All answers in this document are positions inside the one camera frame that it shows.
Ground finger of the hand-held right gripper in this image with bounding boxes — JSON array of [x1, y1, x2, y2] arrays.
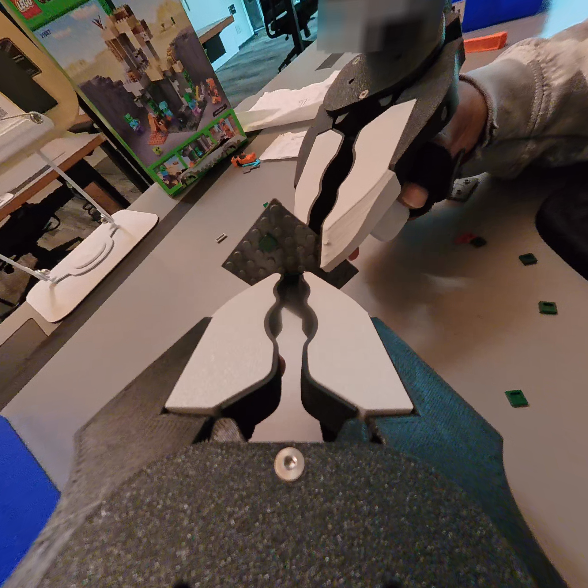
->
[[319, 98, 410, 273], [293, 129, 346, 230]]

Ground crumpled white paper bag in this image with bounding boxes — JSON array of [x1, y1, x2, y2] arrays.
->
[[248, 85, 341, 127]]

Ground lego set box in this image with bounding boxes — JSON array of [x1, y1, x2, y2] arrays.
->
[[7, 0, 247, 197]]

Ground wooden desk black legs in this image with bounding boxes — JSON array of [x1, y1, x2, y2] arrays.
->
[[0, 132, 154, 222]]

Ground orange lego piece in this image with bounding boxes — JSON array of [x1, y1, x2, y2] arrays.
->
[[463, 31, 509, 52]]

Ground flat white paper bag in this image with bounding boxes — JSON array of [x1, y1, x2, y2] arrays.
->
[[259, 131, 309, 162]]

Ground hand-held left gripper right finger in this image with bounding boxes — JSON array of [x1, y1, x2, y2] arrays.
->
[[300, 272, 415, 419]]

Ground grey lego baseplate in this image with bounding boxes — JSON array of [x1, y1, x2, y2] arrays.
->
[[221, 198, 360, 291]]

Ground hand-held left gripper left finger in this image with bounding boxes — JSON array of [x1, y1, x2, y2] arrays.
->
[[164, 272, 282, 417]]

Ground black wrist rest pad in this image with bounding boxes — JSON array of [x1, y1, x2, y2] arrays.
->
[[536, 184, 588, 288]]

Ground white stand base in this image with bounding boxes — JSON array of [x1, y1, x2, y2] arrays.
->
[[0, 9, 160, 323]]

